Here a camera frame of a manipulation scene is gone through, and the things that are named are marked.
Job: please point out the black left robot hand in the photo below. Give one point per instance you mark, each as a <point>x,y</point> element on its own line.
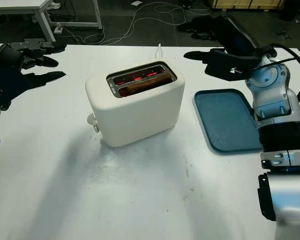
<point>5,56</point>

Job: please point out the black bin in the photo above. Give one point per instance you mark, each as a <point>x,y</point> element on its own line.
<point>296,8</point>

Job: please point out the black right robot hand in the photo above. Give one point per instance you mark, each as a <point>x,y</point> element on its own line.
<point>236,35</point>

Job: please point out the wooden crate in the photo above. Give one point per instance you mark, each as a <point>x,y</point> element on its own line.
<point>240,4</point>

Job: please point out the blue plastic tray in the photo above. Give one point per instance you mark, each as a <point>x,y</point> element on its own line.
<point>225,120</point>

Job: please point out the white two-slot toaster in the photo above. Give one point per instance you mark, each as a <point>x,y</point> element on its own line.
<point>140,117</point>

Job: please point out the white table frame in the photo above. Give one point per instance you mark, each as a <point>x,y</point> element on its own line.
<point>43,17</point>

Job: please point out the brown toast slice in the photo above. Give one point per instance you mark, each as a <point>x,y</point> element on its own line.
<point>145,86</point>

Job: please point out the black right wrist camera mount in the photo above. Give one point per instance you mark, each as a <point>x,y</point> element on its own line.
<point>227,68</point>

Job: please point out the white power strip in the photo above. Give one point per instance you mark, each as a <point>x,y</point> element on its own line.
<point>58,30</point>

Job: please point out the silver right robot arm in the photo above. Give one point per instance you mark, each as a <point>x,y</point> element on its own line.
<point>277,105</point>

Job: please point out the white paper scrap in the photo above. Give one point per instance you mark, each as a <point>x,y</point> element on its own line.
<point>136,3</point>

